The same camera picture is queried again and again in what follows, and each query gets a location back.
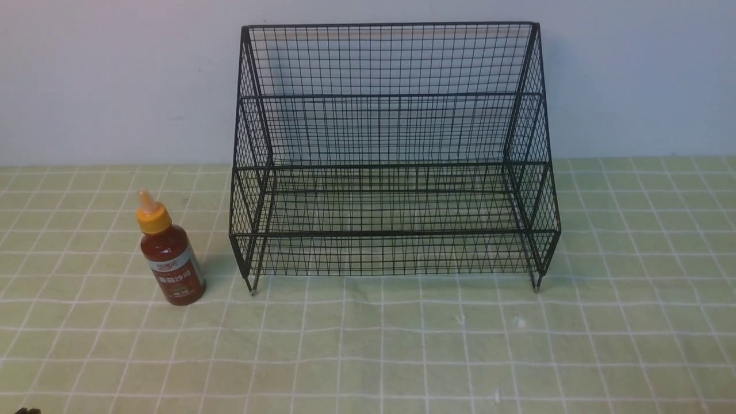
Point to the dark object at bottom edge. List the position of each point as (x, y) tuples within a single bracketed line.
[(25, 410)]

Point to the red sauce bottle yellow cap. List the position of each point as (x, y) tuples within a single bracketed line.
[(169, 253)]

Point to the black wire mesh rack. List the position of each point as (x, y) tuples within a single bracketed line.
[(413, 148)]

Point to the green checkered tablecloth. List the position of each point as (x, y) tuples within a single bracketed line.
[(636, 314)]

